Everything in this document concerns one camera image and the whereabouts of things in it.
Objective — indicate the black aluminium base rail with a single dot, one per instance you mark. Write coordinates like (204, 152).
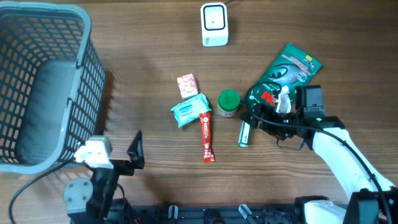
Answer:
(274, 213)

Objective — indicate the white barcode scanner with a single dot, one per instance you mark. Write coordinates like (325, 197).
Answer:
(214, 24)

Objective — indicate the red coffee stick sachet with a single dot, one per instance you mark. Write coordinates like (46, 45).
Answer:
(208, 154)

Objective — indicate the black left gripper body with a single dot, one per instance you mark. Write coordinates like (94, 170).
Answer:
(124, 167)

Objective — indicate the orange candy pack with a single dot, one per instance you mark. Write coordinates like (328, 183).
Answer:
(188, 86)

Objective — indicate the teal wet wipes pack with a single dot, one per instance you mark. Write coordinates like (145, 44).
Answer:
(191, 109)

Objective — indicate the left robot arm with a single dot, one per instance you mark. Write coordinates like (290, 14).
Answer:
(91, 200)

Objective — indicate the green white gum pack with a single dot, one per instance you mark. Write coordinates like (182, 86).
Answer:
(244, 135)

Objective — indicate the green glove package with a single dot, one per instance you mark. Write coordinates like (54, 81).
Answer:
(293, 67)

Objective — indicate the green lidded small jar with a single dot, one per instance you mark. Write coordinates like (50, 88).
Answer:
(228, 103)

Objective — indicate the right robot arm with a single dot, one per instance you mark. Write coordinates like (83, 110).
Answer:
(370, 195)

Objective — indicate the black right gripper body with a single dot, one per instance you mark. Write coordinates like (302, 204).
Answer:
(270, 111)

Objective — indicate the grey plastic mesh basket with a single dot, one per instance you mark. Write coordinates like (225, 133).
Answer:
(52, 84)

